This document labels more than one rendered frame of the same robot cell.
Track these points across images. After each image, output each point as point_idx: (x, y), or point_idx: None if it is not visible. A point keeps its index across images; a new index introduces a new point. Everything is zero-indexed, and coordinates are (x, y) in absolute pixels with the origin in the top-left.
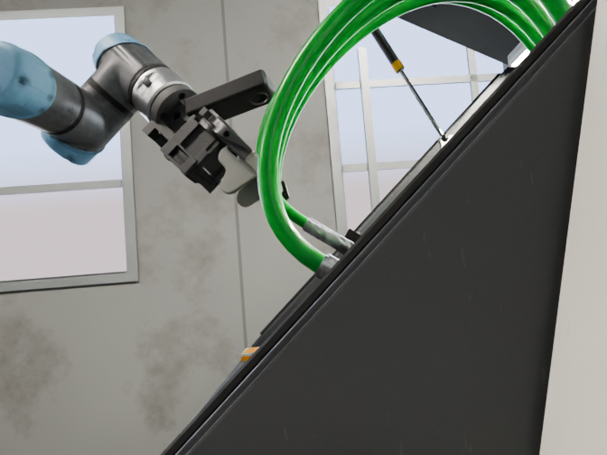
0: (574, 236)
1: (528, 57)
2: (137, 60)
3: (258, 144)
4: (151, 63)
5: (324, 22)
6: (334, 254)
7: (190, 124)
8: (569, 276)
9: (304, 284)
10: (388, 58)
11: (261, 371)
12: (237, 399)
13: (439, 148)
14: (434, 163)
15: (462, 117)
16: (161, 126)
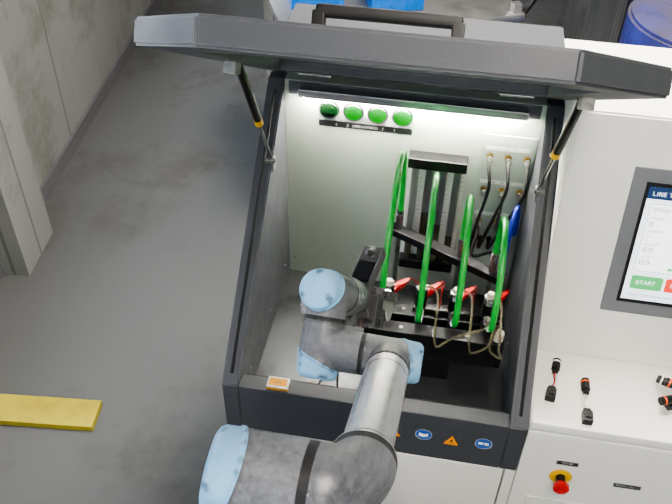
0: (543, 302)
1: (538, 272)
2: (353, 287)
3: (385, 287)
4: (355, 283)
5: (504, 270)
6: (246, 284)
7: (378, 302)
8: (542, 308)
9: (240, 319)
10: (257, 118)
11: (535, 357)
12: (535, 364)
13: (271, 169)
14: (535, 302)
15: (274, 138)
16: (360, 314)
